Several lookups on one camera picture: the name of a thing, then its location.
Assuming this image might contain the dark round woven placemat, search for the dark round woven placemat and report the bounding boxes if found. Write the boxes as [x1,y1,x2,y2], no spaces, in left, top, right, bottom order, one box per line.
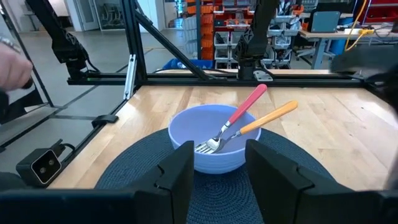
[95,127,336,224]

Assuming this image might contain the red-handled metal fork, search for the red-handled metal fork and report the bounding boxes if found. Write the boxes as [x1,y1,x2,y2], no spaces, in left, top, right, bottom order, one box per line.
[195,83,268,155]

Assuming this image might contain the silver frame bracket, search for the silver frame bracket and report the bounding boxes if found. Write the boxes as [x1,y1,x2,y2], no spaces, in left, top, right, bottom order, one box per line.
[123,54,137,101]

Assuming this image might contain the black table edge clamp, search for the black table edge clamp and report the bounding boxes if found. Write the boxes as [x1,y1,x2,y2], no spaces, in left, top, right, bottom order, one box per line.
[91,114,119,129]

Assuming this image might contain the parts cabinet with bins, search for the parts cabinet with bins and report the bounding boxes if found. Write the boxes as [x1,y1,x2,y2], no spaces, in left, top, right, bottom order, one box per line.
[183,0,302,70]

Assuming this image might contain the wooden office desk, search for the wooden office desk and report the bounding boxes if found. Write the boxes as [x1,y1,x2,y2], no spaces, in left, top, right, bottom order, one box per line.
[298,26,398,70]

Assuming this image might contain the person's hand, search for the person's hand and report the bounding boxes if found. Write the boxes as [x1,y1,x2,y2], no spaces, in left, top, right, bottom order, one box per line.
[0,43,34,91]

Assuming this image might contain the orange-handled metal spoon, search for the orange-handled metal spoon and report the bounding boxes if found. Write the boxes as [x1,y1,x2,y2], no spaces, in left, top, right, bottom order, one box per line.
[211,100,299,154]

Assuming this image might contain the black camera cable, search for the black camera cable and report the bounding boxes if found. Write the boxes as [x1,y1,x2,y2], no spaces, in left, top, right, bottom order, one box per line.
[60,142,77,156]

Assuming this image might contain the black depth camera box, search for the black depth camera box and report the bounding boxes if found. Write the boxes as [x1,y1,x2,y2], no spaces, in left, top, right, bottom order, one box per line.
[15,139,67,188]

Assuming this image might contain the yellow cable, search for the yellow cable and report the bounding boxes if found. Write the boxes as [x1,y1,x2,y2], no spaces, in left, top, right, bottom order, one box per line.
[343,0,376,52]

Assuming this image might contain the black aluminium table frame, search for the black aluminium table frame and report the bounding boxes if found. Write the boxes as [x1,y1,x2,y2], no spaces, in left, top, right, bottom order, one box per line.
[0,0,398,175]

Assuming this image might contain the grey box device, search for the grey box device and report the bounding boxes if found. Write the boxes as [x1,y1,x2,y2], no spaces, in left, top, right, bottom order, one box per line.
[310,11,341,34]

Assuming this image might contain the blue plastic bin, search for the blue plastic bin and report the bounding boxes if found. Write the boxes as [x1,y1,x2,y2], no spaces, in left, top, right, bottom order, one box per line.
[162,58,214,70]

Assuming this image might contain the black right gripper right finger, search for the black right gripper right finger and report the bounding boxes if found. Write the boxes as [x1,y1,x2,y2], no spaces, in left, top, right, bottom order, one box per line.
[245,139,398,224]

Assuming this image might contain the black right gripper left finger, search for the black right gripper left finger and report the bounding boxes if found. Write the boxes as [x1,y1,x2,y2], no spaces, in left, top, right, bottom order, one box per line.
[0,140,195,224]

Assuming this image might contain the lavender plastic bowl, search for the lavender plastic bowl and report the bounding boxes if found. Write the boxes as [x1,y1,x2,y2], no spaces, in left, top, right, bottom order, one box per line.
[167,104,262,175]

